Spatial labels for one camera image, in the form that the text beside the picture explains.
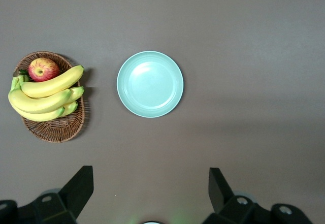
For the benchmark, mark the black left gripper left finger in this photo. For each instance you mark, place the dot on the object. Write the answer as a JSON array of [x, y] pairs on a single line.
[[76, 191]]

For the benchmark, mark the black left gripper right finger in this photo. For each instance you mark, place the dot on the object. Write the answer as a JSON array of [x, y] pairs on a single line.
[[221, 193]]

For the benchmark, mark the light green round plate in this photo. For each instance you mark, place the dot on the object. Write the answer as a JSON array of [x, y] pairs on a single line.
[[149, 84]]

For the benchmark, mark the brown wicker basket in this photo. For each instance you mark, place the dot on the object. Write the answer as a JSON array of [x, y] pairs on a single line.
[[58, 130]]

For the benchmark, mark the yellow banana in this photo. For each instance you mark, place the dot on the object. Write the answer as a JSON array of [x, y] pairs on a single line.
[[71, 108], [76, 93], [38, 116], [33, 103], [50, 84]]

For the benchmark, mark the red yellow apple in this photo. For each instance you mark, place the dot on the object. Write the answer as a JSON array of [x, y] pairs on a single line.
[[41, 69]]

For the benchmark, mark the brown table cloth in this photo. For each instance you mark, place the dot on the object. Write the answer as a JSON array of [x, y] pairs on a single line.
[[228, 56]]

